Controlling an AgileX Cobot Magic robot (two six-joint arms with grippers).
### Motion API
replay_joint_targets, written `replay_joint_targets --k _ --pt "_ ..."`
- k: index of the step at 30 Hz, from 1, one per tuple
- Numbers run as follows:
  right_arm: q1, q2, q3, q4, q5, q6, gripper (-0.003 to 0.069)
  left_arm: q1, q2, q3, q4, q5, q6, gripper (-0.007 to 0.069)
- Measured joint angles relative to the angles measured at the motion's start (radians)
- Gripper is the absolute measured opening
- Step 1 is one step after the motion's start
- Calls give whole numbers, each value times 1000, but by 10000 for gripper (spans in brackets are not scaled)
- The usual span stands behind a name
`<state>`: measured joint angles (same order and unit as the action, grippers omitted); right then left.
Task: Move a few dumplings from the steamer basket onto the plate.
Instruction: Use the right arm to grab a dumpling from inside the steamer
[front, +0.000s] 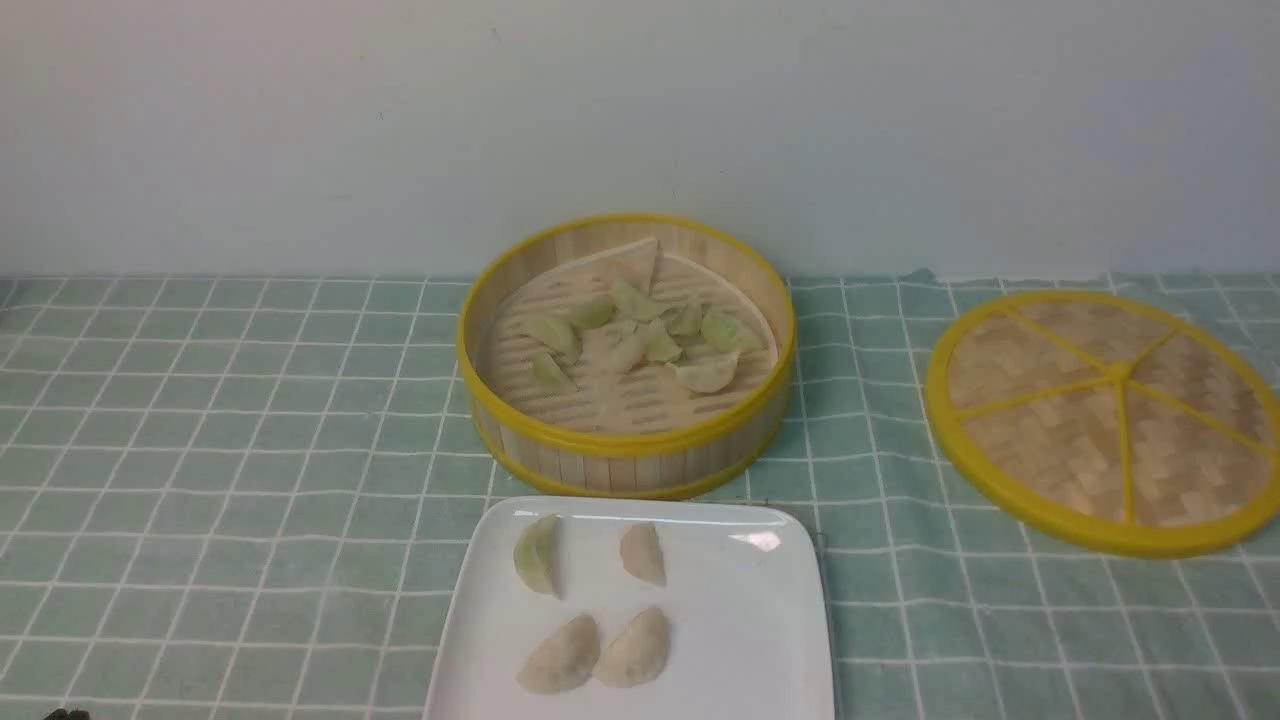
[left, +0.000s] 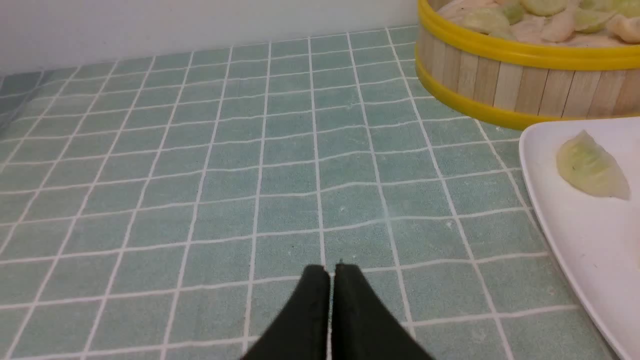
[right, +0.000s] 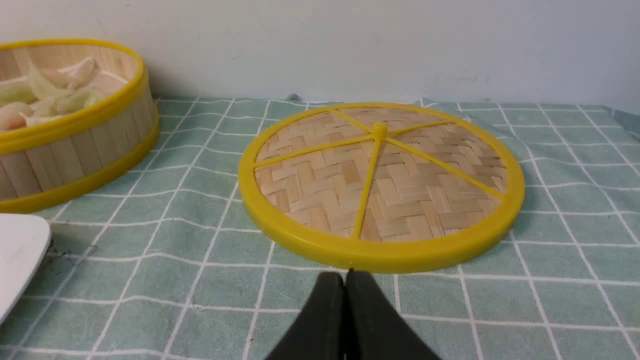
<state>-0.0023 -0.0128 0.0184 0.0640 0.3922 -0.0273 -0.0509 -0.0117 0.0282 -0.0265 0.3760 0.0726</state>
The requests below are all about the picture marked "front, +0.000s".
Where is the dark object bottom left corner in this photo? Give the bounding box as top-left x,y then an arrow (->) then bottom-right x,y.
44,708 -> 92,720

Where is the green dumpling on plate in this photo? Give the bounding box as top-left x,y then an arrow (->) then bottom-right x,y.
512,514 -> 561,598

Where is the pale white dumpling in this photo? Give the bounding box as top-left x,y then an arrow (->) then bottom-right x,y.
666,351 -> 740,395

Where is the green dumpling steamer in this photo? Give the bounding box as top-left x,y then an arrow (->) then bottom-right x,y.
611,279 -> 667,323
662,302 -> 704,338
643,318 -> 684,364
529,352 -> 577,395

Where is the green dumpling right in steamer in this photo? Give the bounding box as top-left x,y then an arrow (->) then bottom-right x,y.
700,309 -> 765,354

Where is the yellow rimmed bamboo steamer lid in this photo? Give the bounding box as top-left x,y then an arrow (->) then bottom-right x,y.
923,290 -> 1279,557

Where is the white square plate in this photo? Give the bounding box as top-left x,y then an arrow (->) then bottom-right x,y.
422,496 -> 835,719

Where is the pale dumpling centre steamer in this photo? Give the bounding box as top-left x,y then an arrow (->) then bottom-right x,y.
593,322 -> 648,375

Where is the pale dumpling lower left plate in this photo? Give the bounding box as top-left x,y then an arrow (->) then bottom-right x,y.
516,612 -> 602,694

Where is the small green dumpling upper left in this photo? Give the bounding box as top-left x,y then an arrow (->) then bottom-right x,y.
566,299 -> 614,331

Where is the yellow rimmed bamboo steamer basket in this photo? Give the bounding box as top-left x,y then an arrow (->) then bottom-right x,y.
456,214 -> 797,498

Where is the pale dumpling plate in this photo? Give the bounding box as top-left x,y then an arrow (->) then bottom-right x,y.
593,606 -> 669,689
516,612 -> 602,694

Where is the small pale dumpling on plate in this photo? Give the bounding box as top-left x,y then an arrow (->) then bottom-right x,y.
620,521 -> 667,587

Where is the green dumpling in steamer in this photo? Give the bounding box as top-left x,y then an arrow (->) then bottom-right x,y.
700,309 -> 765,354
521,313 -> 581,363

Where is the pale dumpling lower right plate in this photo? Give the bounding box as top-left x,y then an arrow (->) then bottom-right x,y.
593,606 -> 669,689

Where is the green checkered tablecloth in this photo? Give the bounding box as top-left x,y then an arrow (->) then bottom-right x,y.
1,272 -> 1279,719

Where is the green dumpling left in steamer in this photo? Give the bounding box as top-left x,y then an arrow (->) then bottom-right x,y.
521,313 -> 581,363

